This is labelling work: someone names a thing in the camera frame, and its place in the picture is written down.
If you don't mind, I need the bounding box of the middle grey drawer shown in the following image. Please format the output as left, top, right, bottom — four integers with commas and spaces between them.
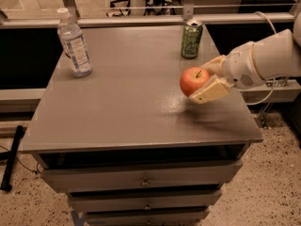
68, 190, 221, 213

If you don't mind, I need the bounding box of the clear plastic water bottle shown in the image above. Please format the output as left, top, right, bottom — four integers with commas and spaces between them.
57, 8, 92, 77

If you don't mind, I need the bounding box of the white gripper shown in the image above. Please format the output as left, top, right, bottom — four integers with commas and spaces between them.
189, 41, 264, 105

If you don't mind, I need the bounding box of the grey drawer cabinet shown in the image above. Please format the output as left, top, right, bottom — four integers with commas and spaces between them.
20, 24, 263, 226

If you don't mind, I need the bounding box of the bottom grey drawer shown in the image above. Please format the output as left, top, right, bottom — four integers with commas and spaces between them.
86, 207, 209, 226

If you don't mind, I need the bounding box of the top grey drawer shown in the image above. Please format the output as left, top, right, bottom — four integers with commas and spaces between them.
42, 159, 242, 193

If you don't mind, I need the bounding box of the black stand leg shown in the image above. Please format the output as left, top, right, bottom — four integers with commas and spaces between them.
0, 125, 24, 192

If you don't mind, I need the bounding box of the green soda can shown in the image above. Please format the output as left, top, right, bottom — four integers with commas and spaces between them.
181, 20, 203, 58

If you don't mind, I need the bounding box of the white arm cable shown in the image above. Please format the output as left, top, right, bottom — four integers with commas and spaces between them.
246, 10, 290, 106

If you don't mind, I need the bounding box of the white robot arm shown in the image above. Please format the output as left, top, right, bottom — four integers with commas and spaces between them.
188, 14, 301, 105

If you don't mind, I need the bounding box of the grey metal railing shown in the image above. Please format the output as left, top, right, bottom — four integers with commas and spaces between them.
0, 0, 300, 28

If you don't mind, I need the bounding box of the grey drawer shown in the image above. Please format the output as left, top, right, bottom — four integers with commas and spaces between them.
68, 190, 221, 213
42, 159, 242, 193
86, 207, 209, 226

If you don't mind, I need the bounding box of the red apple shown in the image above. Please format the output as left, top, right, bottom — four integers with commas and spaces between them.
180, 67, 210, 97

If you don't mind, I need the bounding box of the black office chair base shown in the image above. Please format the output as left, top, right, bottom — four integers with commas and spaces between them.
106, 0, 130, 18

